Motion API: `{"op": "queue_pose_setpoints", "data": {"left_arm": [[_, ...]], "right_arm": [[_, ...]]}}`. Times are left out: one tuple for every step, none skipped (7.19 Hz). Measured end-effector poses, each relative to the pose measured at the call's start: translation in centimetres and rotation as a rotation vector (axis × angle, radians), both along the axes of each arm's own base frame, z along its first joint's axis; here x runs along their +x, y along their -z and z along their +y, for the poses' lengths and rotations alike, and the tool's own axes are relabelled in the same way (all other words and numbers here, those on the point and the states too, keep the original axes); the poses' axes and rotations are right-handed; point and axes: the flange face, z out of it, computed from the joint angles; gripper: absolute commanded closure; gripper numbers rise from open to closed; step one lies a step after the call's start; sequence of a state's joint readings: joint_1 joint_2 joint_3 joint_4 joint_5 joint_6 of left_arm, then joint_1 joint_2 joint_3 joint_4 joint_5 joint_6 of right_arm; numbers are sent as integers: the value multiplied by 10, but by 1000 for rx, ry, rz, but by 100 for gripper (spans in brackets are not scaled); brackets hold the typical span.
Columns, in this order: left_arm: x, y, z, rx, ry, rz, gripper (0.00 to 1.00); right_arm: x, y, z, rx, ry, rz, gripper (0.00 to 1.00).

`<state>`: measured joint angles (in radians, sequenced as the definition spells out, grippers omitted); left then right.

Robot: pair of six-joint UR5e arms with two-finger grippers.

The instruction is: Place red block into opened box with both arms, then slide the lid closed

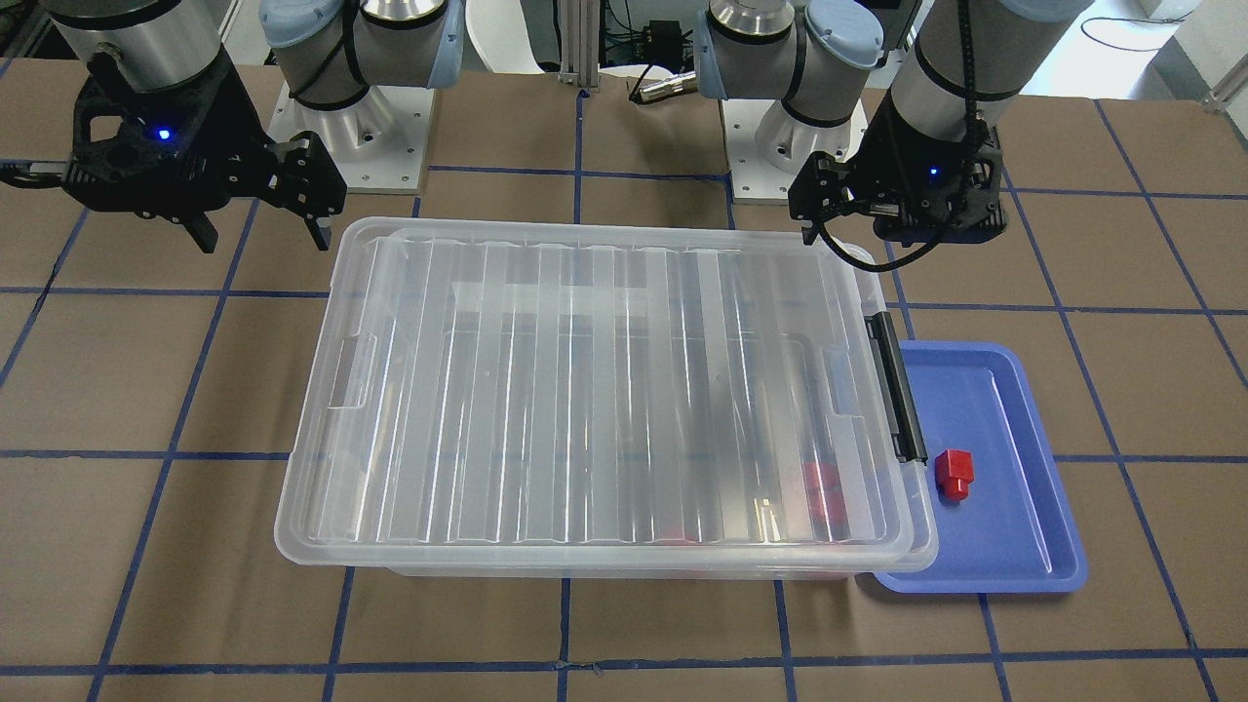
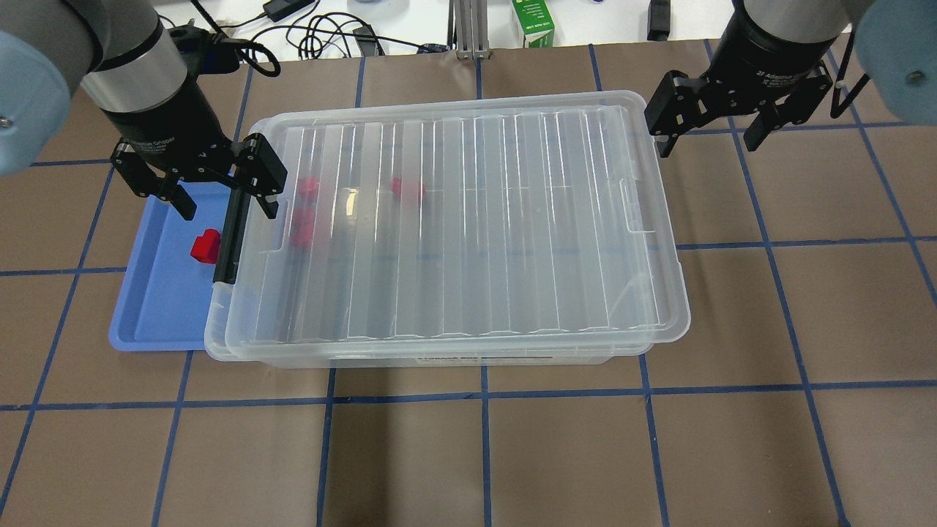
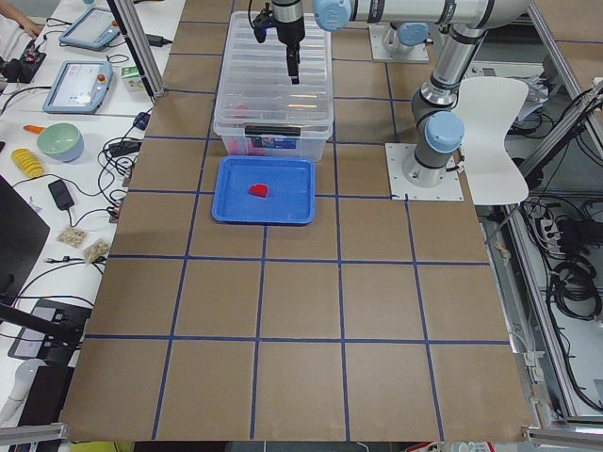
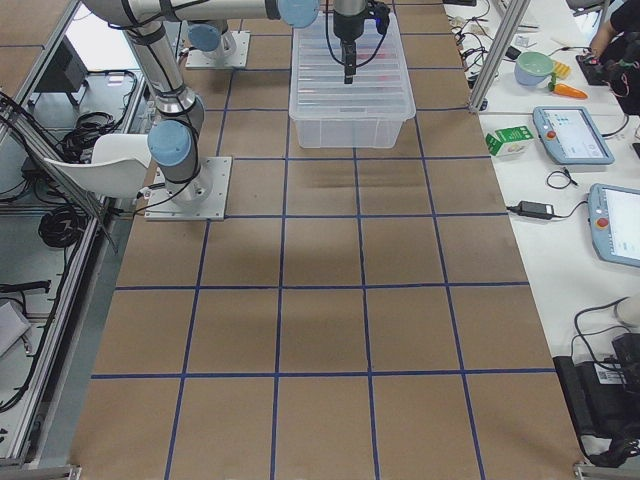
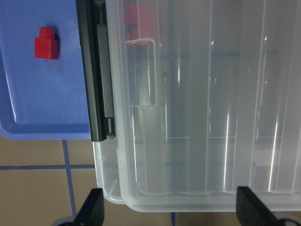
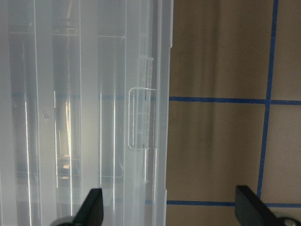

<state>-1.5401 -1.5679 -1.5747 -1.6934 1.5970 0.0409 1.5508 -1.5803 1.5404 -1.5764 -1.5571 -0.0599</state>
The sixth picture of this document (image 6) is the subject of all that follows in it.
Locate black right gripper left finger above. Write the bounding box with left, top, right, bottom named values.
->
left=53, top=187, right=105, bottom=226

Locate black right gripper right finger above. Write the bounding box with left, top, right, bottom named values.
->
left=235, top=185, right=301, bottom=226

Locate clear plastic box lid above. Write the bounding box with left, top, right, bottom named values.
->
left=0, top=0, right=174, bottom=226

